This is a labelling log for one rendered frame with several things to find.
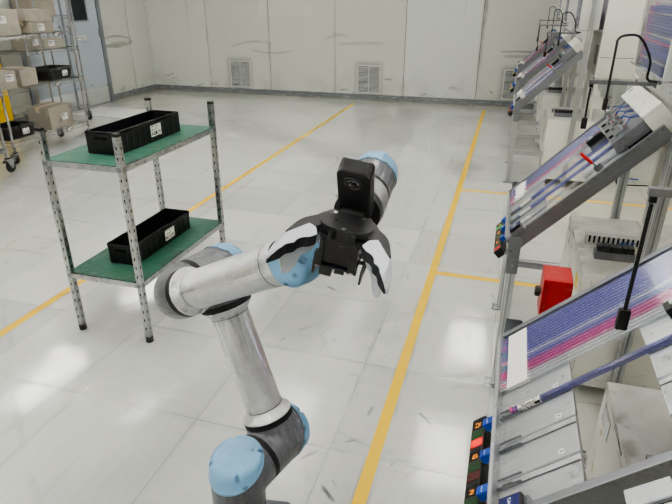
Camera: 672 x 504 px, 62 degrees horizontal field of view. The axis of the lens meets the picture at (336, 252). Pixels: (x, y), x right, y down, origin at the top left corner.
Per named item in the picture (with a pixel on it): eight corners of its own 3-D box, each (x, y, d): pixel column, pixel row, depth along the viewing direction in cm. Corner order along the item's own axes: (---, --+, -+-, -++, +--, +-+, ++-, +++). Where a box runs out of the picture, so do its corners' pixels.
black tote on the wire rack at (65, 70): (52, 81, 645) (50, 68, 639) (29, 80, 650) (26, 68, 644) (73, 77, 680) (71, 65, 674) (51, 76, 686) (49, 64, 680)
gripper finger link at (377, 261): (399, 318, 70) (369, 273, 76) (409, 281, 66) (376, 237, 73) (377, 322, 69) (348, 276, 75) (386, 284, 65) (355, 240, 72)
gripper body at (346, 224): (360, 288, 76) (377, 243, 86) (371, 236, 71) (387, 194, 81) (307, 274, 77) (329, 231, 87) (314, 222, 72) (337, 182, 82)
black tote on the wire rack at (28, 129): (9, 142, 601) (6, 129, 595) (-13, 140, 609) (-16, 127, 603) (37, 133, 635) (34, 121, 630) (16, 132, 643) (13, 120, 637)
